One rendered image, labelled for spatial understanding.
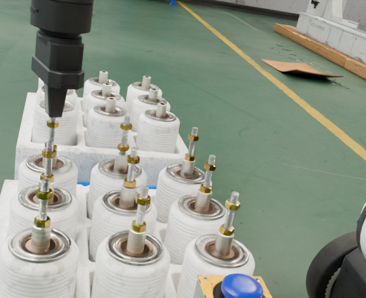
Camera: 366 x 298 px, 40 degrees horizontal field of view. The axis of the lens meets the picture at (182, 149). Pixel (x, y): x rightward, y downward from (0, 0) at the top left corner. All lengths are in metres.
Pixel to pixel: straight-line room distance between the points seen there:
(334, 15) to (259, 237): 3.93
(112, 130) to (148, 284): 0.55
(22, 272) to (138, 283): 0.14
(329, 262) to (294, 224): 0.43
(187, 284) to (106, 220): 0.15
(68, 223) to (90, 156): 0.39
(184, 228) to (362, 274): 0.31
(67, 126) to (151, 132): 0.19
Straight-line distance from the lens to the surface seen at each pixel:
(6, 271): 0.63
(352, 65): 4.01
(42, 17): 0.75
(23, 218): 0.72
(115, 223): 0.72
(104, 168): 0.85
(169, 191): 0.85
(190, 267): 0.67
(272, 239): 1.26
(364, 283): 0.88
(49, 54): 0.75
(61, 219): 0.72
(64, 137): 1.12
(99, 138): 1.12
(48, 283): 0.62
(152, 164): 1.13
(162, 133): 1.13
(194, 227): 0.74
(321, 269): 0.96
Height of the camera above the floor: 0.61
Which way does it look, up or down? 21 degrees down
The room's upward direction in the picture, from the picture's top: 11 degrees clockwise
